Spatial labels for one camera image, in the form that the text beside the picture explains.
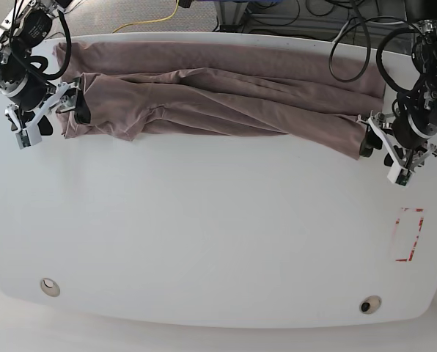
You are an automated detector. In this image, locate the white-black gripper image-right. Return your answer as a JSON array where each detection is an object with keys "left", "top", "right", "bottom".
[{"left": 357, "top": 111, "right": 437, "bottom": 172}]

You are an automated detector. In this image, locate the mauve t-shirt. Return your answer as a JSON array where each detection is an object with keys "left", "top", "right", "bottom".
[{"left": 54, "top": 42, "right": 386, "bottom": 158}]

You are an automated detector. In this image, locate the yellow cable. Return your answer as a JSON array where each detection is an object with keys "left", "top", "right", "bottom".
[{"left": 114, "top": 0, "right": 179, "bottom": 34}]

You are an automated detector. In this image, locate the white cable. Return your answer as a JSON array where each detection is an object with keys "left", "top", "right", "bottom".
[{"left": 331, "top": 18, "right": 410, "bottom": 43}]

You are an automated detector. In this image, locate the table grommet hole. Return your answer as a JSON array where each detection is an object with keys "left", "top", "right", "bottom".
[
  {"left": 40, "top": 278, "right": 61, "bottom": 298},
  {"left": 359, "top": 296, "right": 382, "bottom": 315}
]

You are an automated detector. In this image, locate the white-black gripper image-left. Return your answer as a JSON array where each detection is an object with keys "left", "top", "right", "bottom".
[{"left": 4, "top": 76, "right": 91, "bottom": 136}]

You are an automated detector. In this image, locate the red tape rectangle marking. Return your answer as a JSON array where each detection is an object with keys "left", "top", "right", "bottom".
[{"left": 389, "top": 208, "right": 425, "bottom": 263}]

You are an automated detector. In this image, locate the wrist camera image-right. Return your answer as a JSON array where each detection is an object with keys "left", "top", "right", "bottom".
[{"left": 387, "top": 165, "right": 412, "bottom": 187}]

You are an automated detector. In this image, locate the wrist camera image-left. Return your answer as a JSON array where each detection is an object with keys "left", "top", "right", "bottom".
[{"left": 15, "top": 127, "right": 43, "bottom": 150}]

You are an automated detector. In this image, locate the right table grommet hole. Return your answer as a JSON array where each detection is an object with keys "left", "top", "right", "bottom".
[{"left": 359, "top": 296, "right": 382, "bottom": 315}]

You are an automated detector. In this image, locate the left table grommet hole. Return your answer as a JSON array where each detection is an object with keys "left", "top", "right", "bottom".
[{"left": 40, "top": 278, "right": 61, "bottom": 298}]

